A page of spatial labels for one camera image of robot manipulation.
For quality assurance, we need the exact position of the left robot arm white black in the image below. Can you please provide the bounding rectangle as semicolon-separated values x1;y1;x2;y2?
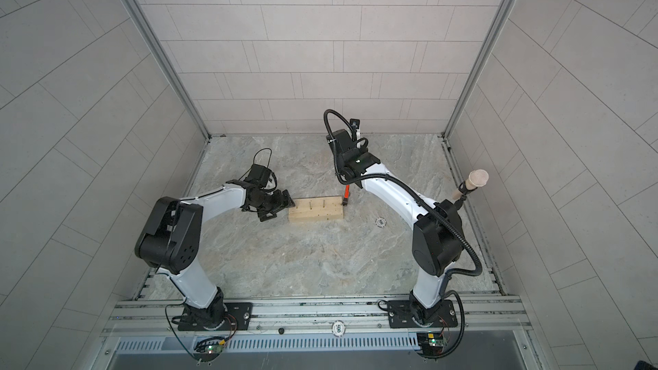
135;180;295;329

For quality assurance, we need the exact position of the green circuit board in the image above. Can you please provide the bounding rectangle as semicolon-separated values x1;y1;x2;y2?
195;337;227;355
416;332;447;356

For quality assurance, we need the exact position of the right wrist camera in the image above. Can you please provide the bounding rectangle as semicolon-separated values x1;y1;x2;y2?
350;118;361;135

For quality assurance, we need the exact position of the black stand with wooden peg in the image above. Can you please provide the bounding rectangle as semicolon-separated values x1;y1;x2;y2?
452;169;489;200

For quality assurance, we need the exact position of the red black claw hammer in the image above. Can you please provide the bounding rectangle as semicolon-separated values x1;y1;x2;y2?
342;184;351;207

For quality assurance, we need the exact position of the right green circuit board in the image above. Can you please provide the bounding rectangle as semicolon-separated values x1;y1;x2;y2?
416;332;447;356

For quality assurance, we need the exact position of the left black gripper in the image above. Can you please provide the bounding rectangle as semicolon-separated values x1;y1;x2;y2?
251;188;298;221

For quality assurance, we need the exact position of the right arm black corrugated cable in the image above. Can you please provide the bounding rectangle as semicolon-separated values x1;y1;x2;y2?
323;109;483;359

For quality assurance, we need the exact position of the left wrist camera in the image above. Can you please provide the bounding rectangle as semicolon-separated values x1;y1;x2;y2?
245;164;278;192

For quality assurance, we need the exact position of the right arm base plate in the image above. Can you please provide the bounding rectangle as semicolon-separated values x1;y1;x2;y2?
378;300;459;329

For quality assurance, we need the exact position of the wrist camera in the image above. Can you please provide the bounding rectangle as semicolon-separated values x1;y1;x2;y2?
245;164;278;192
350;118;361;135

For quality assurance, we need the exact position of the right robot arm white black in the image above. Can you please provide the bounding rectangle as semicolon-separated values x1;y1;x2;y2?
327;128;482;327

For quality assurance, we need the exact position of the pale wooden block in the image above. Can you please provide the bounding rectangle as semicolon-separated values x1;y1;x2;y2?
288;196;344;224

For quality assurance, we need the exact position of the left green circuit board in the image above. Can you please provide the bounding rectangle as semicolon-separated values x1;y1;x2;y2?
195;337;227;355

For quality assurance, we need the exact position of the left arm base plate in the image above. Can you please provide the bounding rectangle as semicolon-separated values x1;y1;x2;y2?
171;303;254;332

